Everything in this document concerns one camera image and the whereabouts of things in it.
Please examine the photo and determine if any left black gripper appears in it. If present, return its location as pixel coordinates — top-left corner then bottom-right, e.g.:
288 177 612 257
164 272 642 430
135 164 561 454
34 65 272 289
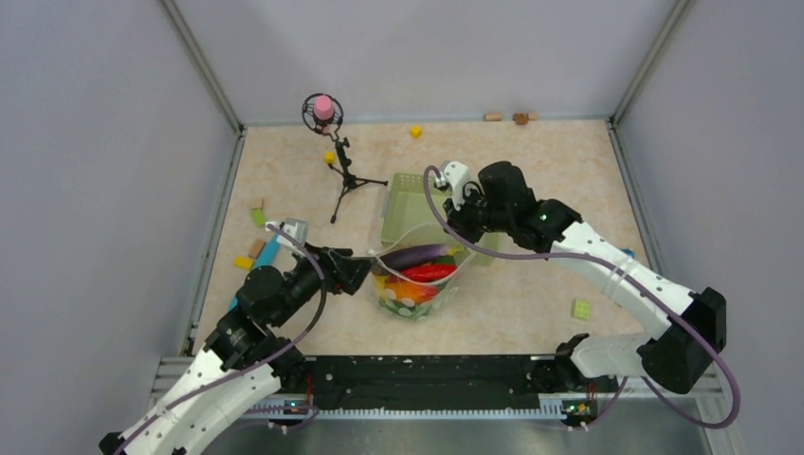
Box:
270 241 377 327

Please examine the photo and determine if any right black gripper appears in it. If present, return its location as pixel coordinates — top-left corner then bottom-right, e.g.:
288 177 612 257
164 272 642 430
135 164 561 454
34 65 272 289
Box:
443 184 512 247

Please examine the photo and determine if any red toy chili pepper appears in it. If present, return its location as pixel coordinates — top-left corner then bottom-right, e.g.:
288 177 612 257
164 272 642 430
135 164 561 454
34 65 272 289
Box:
401 264 457 282

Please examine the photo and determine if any clear zip top bag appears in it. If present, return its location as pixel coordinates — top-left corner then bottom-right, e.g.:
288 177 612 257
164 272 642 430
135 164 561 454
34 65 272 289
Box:
369 223 475 321

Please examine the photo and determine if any purple toy eggplant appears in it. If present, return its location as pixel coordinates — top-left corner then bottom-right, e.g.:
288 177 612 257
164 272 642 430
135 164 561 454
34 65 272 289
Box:
379 244 455 271

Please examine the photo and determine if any red orange toy pepper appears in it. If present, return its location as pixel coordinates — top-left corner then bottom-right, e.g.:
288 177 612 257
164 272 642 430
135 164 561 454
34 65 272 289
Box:
382 281 440 306

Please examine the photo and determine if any green toy cabbage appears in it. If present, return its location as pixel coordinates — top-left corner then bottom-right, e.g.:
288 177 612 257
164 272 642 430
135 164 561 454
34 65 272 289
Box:
377 298 442 320

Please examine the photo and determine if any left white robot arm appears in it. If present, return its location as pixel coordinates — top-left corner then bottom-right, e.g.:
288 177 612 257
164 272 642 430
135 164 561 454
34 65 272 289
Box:
99 246 373 454

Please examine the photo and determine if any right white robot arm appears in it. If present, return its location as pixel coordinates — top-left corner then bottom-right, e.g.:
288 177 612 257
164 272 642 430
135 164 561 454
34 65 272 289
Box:
434 161 726 394

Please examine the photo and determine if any blue cylinder toy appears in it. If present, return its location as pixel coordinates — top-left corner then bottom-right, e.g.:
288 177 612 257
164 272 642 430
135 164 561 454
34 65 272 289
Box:
247 236 280 271

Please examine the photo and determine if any yellow wooden block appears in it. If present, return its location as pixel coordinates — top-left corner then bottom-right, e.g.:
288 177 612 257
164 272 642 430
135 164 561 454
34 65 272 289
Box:
232 256 256 270

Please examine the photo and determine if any brown wooden block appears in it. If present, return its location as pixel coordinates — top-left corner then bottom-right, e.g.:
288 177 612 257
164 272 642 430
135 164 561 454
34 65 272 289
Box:
247 239 266 260

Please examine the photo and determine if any green wooden block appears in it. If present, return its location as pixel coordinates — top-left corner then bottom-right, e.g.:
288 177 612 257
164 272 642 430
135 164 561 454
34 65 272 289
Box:
250 208 267 228

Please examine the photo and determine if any brown cork piece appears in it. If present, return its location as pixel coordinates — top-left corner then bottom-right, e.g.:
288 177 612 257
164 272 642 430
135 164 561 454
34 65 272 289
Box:
512 113 530 125

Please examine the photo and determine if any light green plastic basket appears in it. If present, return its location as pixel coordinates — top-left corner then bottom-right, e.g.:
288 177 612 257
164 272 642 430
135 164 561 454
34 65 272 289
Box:
371 173 494 266

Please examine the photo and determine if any small light green block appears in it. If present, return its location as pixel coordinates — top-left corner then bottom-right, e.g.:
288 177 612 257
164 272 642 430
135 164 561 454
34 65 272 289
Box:
571 300 592 320

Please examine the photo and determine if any pink microphone on tripod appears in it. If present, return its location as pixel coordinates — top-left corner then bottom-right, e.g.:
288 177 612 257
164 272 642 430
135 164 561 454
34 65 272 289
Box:
301 92 389 224

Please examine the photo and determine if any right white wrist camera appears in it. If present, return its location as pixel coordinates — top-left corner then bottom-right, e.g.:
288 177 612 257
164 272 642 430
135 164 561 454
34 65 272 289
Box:
434 160 470 210

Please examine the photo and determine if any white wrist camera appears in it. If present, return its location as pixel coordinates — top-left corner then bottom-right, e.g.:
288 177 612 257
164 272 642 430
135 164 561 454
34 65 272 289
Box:
434 160 470 210
264 218 309 252

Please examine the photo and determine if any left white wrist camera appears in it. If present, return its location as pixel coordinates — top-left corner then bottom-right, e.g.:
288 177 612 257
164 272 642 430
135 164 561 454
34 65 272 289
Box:
264 218 309 252

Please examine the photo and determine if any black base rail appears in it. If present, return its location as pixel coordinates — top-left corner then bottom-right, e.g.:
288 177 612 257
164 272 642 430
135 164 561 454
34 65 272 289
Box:
280 355 602 411

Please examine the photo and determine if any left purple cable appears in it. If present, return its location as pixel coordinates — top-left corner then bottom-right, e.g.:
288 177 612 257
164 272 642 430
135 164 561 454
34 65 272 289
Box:
113 223 328 455

